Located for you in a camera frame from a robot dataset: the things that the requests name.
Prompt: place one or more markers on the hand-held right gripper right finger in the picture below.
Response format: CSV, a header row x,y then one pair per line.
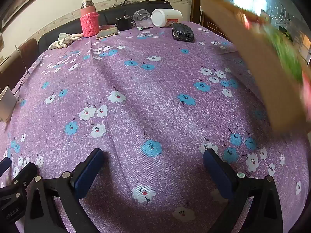
x,y
218,174

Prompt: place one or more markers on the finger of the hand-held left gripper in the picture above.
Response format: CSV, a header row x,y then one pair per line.
x,y
25,172
4,164

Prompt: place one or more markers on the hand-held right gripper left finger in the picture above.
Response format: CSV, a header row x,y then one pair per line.
x,y
90,172

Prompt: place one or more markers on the shallow cardboard box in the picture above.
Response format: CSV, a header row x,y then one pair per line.
x,y
255,60

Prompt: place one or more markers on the purple floral tablecloth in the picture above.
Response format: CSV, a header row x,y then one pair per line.
x,y
145,89

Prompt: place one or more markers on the brown chair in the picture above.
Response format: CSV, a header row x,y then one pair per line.
x,y
26,51

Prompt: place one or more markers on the crumpled white cloth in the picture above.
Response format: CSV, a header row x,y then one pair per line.
x,y
63,41

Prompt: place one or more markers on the black glasses case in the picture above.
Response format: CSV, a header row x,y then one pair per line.
x,y
182,31

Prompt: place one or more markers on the pink bottle with knitted sleeve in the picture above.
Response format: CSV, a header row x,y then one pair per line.
x,y
90,24

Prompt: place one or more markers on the wooden lattice cabinet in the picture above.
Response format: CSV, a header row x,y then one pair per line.
x,y
213,26

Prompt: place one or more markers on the small black jar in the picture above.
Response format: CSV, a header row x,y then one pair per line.
x,y
124,24

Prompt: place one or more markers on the black sofa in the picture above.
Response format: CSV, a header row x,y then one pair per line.
x,y
111,14

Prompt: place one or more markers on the clear glass cup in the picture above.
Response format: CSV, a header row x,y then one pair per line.
x,y
142,17

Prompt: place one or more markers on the large white plastic jar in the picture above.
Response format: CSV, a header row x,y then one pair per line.
x,y
167,17

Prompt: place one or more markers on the dark clothing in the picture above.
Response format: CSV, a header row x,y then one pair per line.
x,y
150,2

